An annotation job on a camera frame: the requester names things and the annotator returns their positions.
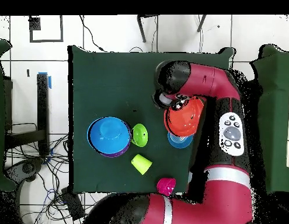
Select small ribbed green bowl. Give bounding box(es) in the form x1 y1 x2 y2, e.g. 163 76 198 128
130 123 149 148

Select large light blue bowl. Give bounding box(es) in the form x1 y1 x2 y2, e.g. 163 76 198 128
86 116 132 155

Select orange plastic bowl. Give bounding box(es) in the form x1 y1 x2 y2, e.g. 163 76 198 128
163 95 207 138

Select green plastic cup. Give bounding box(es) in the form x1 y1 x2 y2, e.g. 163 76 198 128
130 153 154 176

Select purple plastic bowl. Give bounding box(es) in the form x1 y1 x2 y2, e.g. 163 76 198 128
96 129 133 159

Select pink plastic bowl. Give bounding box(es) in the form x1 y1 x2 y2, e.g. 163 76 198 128
156 177 177 197

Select ribbed light blue bowl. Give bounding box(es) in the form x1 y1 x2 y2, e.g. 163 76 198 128
167 131 194 149

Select dark green table cloth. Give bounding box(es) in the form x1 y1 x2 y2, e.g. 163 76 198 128
67 45 236 195

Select black metal chair legs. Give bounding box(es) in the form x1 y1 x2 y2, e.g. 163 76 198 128
136 14 207 43

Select black power strip box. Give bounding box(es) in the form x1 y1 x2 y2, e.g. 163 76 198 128
61 186 86 221

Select black floor cable with plug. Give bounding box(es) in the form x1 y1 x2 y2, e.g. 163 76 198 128
79 15 106 53

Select black stand post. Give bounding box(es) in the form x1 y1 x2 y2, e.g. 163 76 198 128
36 73 50 156

